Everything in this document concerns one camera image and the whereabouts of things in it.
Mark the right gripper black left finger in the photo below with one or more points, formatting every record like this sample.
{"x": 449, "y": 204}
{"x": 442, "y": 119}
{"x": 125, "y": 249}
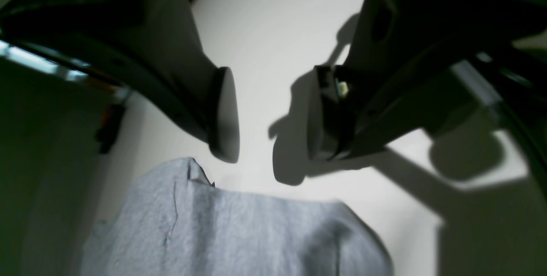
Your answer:
{"x": 150, "y": 45}

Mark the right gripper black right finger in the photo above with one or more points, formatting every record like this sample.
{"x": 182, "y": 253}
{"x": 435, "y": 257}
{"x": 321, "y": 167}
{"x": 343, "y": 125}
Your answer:
{"x": 397, "y": 44}

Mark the grey T-shirt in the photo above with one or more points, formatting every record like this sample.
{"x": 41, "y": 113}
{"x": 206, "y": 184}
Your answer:
{"x": 174, "y": 222}

